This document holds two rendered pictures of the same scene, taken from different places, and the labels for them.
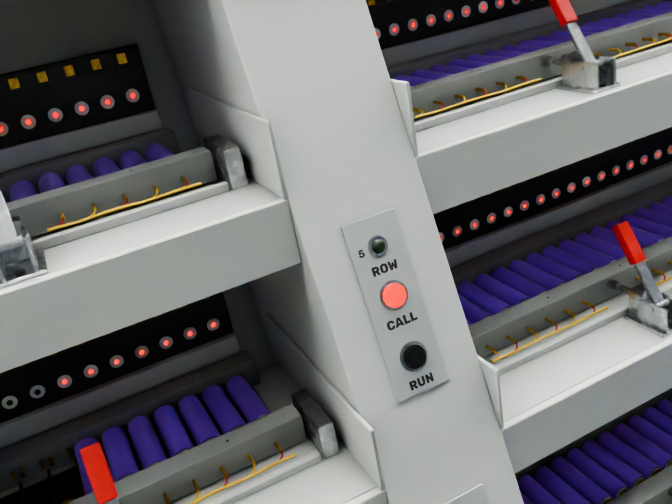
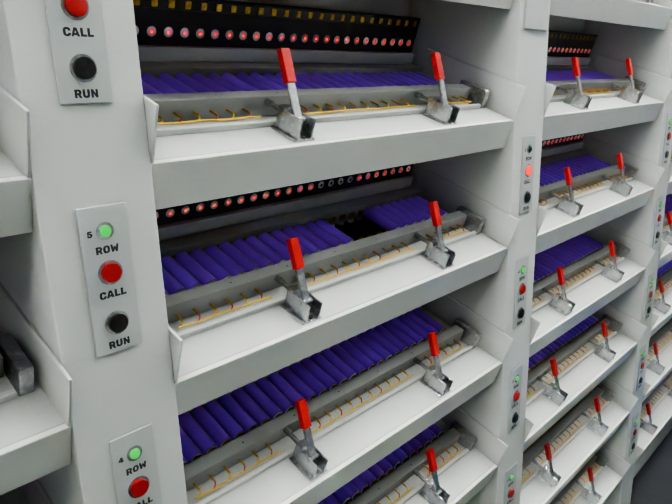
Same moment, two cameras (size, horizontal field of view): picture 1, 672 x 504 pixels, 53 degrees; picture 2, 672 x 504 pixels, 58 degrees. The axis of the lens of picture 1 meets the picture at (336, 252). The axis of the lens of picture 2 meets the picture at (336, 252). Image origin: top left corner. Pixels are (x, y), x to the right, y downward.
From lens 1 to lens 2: 74 cm
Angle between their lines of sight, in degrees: 27
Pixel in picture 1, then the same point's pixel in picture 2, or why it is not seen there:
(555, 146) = (568, 127)
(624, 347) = (561, 218)
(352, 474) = (491, 241)
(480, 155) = (554, 122)
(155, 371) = (386, 184)
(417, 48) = not seen: hidden behind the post
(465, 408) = (531, 223)
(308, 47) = (532, 59)
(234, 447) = (449, 221)
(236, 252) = (495, 136)
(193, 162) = (465, 90)
